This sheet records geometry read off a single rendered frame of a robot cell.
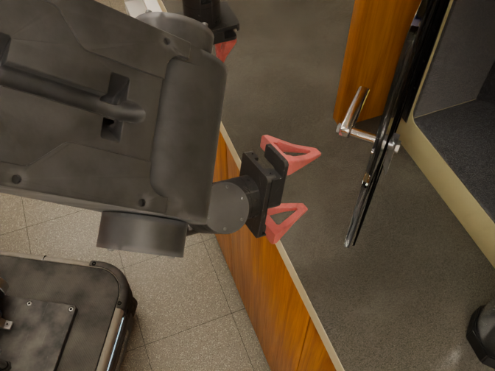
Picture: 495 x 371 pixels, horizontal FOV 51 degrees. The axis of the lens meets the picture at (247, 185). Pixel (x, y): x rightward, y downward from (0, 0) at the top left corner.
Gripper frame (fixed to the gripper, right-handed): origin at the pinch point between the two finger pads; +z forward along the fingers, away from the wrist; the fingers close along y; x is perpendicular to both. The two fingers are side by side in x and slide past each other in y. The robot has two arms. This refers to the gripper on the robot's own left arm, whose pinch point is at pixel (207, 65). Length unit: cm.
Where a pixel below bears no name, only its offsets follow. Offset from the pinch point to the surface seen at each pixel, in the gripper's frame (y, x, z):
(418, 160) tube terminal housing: 32.1, -22.3, 15.1
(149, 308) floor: -25, 13, 110
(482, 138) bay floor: 40.8, -26.0, 9.1
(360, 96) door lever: 13.6, -25.4, -10.3
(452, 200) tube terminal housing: 32.1, -32.5, 14.4
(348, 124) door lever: 9.7, -29.4, -10.4
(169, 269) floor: -14, 25, 110
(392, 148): 13.2, -34.4, -9.6
